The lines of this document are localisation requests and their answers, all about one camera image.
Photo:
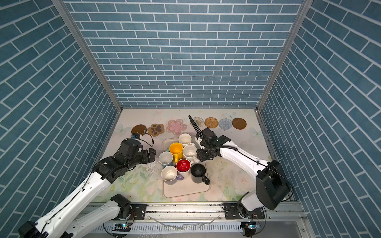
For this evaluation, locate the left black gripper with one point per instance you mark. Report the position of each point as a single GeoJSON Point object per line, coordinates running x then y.
{"type": "Point", "coordinates": [147, 159]}

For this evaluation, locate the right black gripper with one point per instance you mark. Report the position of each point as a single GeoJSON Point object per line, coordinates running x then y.
{"type": "Point", "coordinates": [200, 155]}

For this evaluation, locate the light blue mug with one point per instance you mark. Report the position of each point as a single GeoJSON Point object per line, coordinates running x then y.
{"type": "Point", "coordinates": [165, 159]}

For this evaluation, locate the woven rattan round coaster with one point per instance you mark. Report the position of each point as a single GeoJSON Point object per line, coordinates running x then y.
{"type": "Point", "coordinates": [211, 122]}

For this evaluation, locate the white speckled mug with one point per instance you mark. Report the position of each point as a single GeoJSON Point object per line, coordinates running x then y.
{"type": "Point", "coordinates": [190, 154]}

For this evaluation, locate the light blue round coaster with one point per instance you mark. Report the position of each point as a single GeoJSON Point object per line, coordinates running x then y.
{"type": "Point", "coordinates": [225, 124]}

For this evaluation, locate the brown round coaster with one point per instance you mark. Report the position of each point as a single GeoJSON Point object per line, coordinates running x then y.
{"type": "Point", "coordinates": [139, 129]}
{"type": "Point", "coordinates": [239, 123]}

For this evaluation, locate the cork paw print coaster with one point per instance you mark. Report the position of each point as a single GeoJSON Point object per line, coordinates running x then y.
{"type": "Point", "coordinates": [156, 129]}

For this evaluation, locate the yellow mug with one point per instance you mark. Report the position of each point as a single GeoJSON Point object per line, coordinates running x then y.
{"type": "Point", "coordinates": [176, 149]}

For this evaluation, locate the pink flower coaster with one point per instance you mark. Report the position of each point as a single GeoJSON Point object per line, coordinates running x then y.
{"type": "Point", "coordinates": [176, 127]}

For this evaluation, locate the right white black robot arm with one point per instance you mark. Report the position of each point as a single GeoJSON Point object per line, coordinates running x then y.
{"type": "Point", "coordinates": [271, 183]}

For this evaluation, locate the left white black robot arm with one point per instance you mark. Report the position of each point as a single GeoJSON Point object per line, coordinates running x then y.
{"type": "Point", "coordinates": [62, 221]}

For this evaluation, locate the black mug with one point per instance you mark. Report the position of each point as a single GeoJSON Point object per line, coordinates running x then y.
{"type": "Point", "coordinates": [198, 174]}

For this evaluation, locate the red mug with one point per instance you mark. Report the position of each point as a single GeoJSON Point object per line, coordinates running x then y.
{"type": "Point", "coordinates": [183, 167]}

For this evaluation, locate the beige plastic tray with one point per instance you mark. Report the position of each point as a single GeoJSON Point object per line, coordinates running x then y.
{"type": "Point", "coordinates": [183, 187]}

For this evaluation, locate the white mug purple handle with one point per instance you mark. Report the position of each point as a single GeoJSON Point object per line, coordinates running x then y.
{"type": "Point", "coordinates": [170, 174]}

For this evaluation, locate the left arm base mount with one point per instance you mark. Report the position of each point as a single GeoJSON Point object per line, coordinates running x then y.
{"type": "Point", "coordinates": [134, 211]}

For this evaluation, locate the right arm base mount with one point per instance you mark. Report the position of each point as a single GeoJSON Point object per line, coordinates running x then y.
{"type": "Point", "coordinates": [235, 211]}

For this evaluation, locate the aluminium front rail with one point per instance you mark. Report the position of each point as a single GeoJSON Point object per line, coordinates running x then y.
{"type": "Point", "coordinates": [184, 211]}

